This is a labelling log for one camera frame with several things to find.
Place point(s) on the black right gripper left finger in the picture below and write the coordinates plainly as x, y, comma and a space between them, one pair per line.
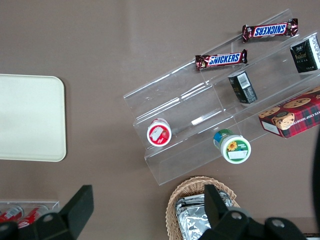
75, 210

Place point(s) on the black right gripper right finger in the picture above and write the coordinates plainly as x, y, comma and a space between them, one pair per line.
227, 225

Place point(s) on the light tan wicker basket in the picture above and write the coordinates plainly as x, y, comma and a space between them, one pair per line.
172, 207

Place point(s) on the cream plastic tray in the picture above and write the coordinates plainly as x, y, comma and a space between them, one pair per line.
30, 117

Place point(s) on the clear acrylic can box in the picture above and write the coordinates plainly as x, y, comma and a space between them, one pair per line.
53, 203

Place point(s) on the silver foil packet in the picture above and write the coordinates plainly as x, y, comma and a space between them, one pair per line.
192, 226
192, 201

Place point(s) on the red and white can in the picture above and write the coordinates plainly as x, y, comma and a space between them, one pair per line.
31, 215
10, 213

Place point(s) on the green sunflower yogurt cup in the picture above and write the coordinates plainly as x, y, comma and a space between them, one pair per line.
235, 148

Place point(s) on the red strawberry yogurt cup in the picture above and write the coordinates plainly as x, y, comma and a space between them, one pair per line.
159, 133

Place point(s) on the clear acrylic stepped display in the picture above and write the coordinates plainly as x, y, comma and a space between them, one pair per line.
185, 107

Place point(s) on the red tartan cookie box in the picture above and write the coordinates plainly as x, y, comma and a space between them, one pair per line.
292, 117

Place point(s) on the small black carton box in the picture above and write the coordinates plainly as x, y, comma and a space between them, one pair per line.
305, 55
243, 87

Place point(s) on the Snickers chocolate bar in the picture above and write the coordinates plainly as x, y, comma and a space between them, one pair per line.
222, 60
270, 30

